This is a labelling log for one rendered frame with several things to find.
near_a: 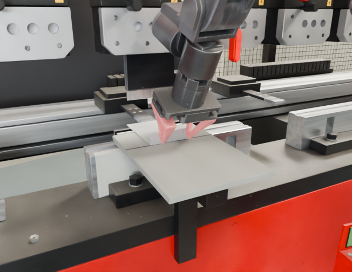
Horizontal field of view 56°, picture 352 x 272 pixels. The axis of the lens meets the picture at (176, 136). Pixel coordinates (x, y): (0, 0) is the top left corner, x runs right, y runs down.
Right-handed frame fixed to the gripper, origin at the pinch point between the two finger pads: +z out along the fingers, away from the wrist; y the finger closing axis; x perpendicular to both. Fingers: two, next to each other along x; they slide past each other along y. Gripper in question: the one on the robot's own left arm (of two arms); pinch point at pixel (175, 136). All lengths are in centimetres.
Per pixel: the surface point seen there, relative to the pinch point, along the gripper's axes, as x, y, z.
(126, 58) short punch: -15.1, 5.6, -7.2
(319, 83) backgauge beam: -29, -77, 17
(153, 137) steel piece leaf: -0.9, 4.2, 0.5
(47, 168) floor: -153, 7, 191
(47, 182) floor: -130, 10, 179
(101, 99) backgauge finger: -28.2, 5.5, 13.8
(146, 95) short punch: -12.1, 1.4, 0.0
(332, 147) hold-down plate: 3.4, -47.4, 10.8
